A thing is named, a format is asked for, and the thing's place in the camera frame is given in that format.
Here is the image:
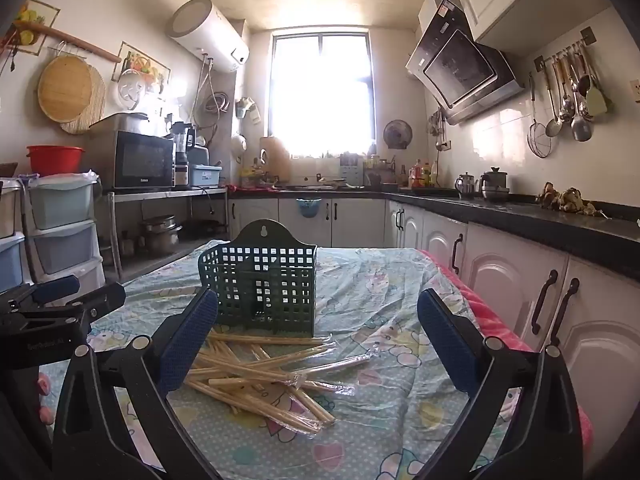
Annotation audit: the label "wooden rolling pin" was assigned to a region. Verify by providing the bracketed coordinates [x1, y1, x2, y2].
[12, 20, 123, 63]

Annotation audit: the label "round bamboo tray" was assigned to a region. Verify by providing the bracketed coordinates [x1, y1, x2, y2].
[37, 55, 93, 123]

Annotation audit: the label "condiment bottles group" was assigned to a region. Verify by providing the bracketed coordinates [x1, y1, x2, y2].
[397, 159, 441, 190]

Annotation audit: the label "red plastic basin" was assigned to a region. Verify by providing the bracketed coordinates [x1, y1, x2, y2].
[26, 145, 85, 177]

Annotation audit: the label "green spatula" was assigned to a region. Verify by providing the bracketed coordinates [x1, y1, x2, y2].
[582, 42, 608, 116]

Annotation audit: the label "plastic drawer unit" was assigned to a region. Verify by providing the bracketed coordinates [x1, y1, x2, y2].
[22, 172, 106, 291]
[0, 177, 26, 293]

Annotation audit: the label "metal utensil rail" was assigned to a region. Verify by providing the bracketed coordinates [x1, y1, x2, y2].
[532, 25, 598, 73]

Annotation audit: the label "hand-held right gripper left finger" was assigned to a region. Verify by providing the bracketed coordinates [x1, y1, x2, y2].
[51, 286, 221, 480]

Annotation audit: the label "blender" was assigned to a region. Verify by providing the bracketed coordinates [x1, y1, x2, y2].
[170, 121, 197, 186]

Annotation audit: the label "large grey ladle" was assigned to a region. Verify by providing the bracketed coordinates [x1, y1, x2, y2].
[567, 50, 594, 143]

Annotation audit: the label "black microwave oven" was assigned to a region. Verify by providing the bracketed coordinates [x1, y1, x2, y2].
[90, 130, 176, 191]

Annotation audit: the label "wooden cutting board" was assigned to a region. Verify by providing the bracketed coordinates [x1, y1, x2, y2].
[260, 136, 293, 186]

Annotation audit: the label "steel teapot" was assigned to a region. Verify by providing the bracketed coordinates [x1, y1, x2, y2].
[454, 172, 478, 198]

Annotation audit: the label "black range hood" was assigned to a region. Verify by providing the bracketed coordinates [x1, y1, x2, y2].
[405, 0, 526, 126]

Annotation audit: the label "black kitchen countertop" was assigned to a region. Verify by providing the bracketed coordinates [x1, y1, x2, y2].
[227, 184, 640, 267]

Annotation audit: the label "round woven tray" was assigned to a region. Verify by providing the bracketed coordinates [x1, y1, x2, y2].
[60, 62, 107, 136]

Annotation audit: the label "green plastic utensil basket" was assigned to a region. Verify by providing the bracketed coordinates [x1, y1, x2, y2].
[197, 219, 319, 337]

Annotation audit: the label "metal shelf rack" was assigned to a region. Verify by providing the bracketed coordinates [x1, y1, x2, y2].
[95, 185, 231, 281]

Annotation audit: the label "dark hanging kitchen tools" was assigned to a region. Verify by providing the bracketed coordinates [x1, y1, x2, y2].
[427, 107, 448, 151]

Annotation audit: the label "kitchen window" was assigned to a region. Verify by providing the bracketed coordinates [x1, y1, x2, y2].
[267, 30, 376, 158]

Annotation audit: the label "wire skimmer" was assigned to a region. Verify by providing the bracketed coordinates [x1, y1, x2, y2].
[526, 72, 555, 158]

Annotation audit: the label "cartoon printed tablecloth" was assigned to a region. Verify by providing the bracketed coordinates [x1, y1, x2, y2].
[40, 245, 516, 480]

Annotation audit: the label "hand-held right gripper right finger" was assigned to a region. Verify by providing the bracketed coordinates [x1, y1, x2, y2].
[416, 287, 586, 480]

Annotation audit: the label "blue plastic box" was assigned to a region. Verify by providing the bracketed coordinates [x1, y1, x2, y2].
[189, 163, 223, 187]

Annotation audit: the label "bunch of chopsticks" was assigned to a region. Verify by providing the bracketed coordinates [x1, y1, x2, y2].
[182, 327, 373, 436]

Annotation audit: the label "fruit wall picture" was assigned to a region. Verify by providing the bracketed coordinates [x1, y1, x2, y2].
[112, 41, 171, 96]
[0, 0, 61, 56]

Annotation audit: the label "white water heater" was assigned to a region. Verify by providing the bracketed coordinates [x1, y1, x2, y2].
[166, 0, 250, 73]

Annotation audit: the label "brown knobby roots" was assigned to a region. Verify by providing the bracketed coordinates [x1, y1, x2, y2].
[537, 181, 608, 218]

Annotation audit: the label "steel ladle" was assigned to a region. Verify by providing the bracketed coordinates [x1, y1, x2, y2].
[540, 57, 563, 138]

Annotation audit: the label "steel spoon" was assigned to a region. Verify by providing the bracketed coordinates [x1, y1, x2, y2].
[552, 55, 575, 123]

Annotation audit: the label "white round rack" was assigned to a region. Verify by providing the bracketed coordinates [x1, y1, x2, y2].
[116, 67, 147, 111]

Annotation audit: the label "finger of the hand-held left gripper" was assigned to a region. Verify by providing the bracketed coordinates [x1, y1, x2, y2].
[62, 281, 127, 336]
[0, 275, 81, 311]

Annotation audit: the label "pale blue countertop organizer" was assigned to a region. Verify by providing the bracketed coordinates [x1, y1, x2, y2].
[339, 152, 363, 186]

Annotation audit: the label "stacked steel pots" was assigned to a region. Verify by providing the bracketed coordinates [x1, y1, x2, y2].
[140, 215, 183, 256]

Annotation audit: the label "small wall fan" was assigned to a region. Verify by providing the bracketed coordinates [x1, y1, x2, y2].
[382, 119, 413, 151]

